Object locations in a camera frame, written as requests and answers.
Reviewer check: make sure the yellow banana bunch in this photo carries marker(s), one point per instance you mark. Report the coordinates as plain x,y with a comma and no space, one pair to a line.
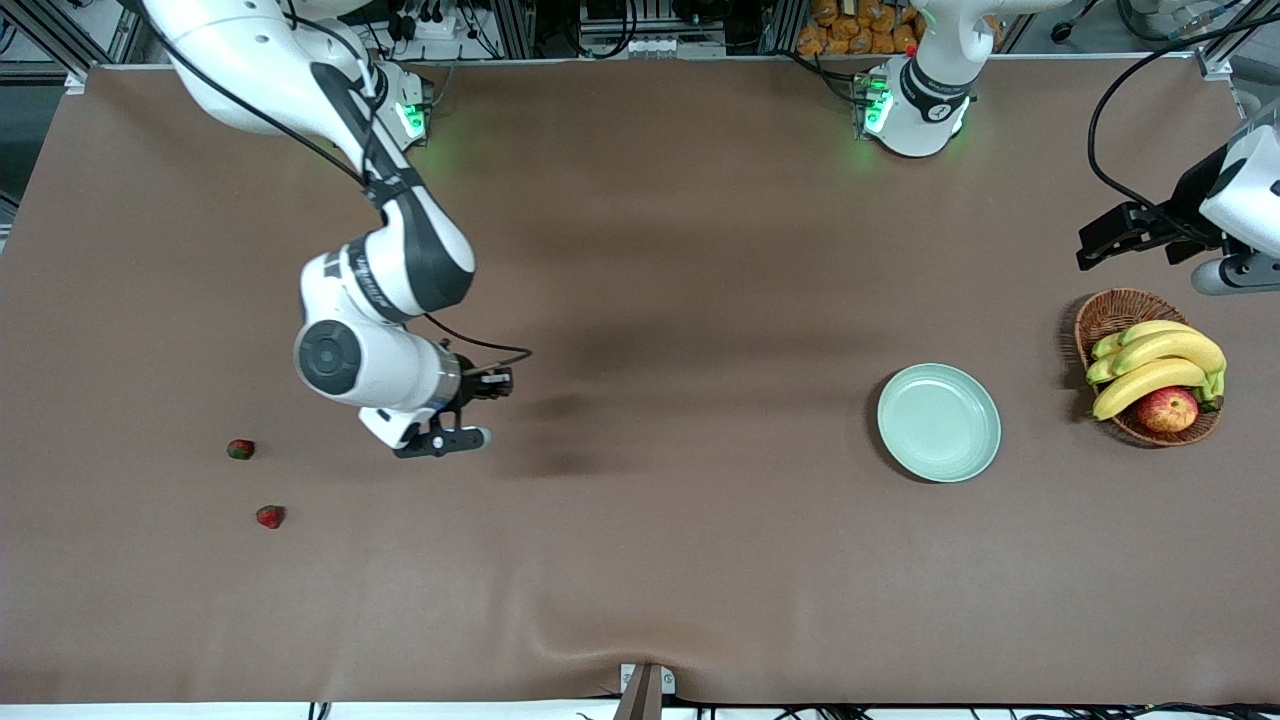
1160,350

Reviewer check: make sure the brown wicker basket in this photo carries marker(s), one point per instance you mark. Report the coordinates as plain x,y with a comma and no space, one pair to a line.
1115,310

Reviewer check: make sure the aluminium frame profile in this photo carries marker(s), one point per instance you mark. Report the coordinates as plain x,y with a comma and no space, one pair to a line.
60,50
1215,65

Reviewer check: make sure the light green plate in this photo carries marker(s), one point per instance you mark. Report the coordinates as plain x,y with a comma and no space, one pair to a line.
939,422

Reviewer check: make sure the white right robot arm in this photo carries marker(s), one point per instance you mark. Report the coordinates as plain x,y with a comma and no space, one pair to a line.
250,60

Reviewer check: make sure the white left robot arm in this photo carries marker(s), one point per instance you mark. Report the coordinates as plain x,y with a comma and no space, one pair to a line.
925,110

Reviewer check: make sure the red apple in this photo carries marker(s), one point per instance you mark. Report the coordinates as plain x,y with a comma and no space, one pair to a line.
1167,409

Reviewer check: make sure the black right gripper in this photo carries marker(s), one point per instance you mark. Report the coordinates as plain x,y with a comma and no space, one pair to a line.
471,384

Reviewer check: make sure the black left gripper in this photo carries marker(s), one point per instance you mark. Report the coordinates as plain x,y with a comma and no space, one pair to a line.
1187,207

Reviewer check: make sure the dark red green strawberry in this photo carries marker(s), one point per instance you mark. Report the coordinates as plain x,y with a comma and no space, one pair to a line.
240,449

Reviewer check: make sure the orange bread rolls pile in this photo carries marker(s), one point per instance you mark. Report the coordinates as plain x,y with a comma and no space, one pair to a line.
860,25

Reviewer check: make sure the brown table cloth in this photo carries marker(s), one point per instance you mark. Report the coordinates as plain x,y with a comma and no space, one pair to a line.
640,300

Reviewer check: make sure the metal table bracket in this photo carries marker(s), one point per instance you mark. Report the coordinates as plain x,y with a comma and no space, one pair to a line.
645,690

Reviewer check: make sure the white power strip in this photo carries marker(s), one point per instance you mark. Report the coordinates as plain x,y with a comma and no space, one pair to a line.
650,46
430,25

